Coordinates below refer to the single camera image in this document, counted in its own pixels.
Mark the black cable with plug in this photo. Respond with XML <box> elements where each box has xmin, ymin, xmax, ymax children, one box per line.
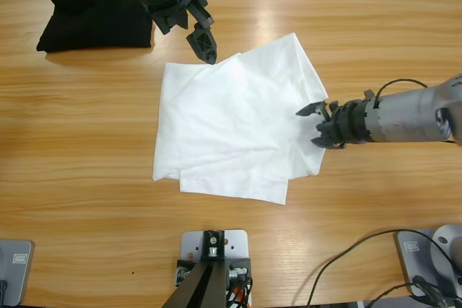
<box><xmin>367</xmin><ymin>274</ymin><xmax>462</xmax><ymax>308</ymax></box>

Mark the white mount plate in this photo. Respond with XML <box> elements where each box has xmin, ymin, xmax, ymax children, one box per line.
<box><xmin>180</xmin><ymin>229</ymin><xmax>252</xmax><ymax>308</ymax></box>

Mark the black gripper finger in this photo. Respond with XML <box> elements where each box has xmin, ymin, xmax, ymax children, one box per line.
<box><xmin>186</xmin><ymin>22</ymin><xmax>219</xmax><ymax>64</ymax></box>
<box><xmin>295</xmin><ymin>100</ymin><xmax>328</xmax><ymax>118</ymax></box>
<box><xmin>310</xmin><ymin>136</ymin><xmax>337</xmax><ymax>149</ymax></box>

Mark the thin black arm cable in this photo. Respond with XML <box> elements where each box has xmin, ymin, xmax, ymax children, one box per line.
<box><xmin>373</xmin><ymin>78</ymin><xmax>430</xmax><ymax>105</ymax></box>

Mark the black post with brackets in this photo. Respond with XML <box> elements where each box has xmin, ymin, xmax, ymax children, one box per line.
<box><xmin>162</xmin><ymin>229</ymin><xmax>253</xmax><ymax>308</ymax></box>

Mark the white T-shirt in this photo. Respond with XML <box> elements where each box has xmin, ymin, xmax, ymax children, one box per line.
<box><xmin>151</xmin><ymin>32</ymin><xmax>329</xmax><ymax>206</ymax></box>

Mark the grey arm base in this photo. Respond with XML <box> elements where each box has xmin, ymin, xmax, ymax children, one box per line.
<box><xmin>0</xmin><ymin>238</ymin><xmax>36</xmax><ymax>307</ymax></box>
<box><xmin>394</xmin><ymin>224</ymin><xmax>462</xmax><ymax>298</ymax></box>

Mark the black folded garment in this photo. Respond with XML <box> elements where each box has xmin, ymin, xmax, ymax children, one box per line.
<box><xmin>35</xmin><ymin>0</ymin><xmax>154</xmax><ymax>53</ymax></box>

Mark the long black cable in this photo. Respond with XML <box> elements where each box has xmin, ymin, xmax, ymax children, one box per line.
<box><xmin>306</xmin><ymin>228</ymin><xmax>462</xmax><ymax>308</ymax></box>

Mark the thin black cable bundle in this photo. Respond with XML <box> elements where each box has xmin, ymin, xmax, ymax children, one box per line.
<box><xmin>223</xmin><ymin>275</ymin><xmax>256</xmax><ymax>308</ymax></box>

